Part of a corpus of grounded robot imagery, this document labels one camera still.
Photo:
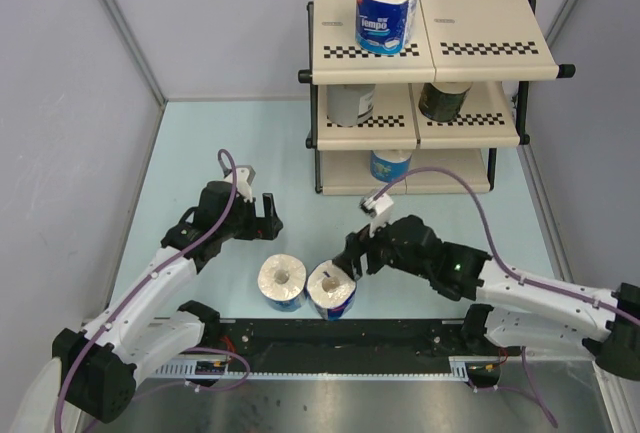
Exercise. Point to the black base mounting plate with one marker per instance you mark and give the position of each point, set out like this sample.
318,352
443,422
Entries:
425,335

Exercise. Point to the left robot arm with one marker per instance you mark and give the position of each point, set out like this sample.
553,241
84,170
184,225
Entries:
98,369

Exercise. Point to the dark green paper roll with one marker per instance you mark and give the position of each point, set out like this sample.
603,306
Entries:
442,101

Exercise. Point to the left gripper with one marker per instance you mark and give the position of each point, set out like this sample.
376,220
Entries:
264,228

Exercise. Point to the white slotted cable duct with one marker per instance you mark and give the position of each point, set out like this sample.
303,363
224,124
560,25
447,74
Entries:
394,365

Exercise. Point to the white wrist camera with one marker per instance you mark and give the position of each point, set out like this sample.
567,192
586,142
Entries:
242,176
378,207

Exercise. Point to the Tempo dark blue paper roll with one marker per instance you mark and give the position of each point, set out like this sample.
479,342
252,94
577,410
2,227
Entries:
384,26

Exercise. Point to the beige three-tier shelf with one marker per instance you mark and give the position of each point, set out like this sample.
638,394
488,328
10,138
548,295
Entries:
495,44

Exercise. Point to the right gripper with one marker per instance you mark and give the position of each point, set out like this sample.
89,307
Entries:
355,246

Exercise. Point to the light blue paper roll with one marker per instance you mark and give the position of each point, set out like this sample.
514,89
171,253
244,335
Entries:
282,281
389,165

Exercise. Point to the dark blue paper roll front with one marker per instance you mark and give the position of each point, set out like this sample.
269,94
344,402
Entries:
331,291

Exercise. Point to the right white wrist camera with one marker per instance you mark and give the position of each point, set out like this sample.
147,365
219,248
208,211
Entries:
378,207

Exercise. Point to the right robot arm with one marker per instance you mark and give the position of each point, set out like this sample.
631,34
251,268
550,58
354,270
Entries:
606,321

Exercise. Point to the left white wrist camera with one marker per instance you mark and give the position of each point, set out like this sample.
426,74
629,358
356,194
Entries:
242,176

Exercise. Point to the grey paper roll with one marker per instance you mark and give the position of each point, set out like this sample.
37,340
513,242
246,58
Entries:
351,104

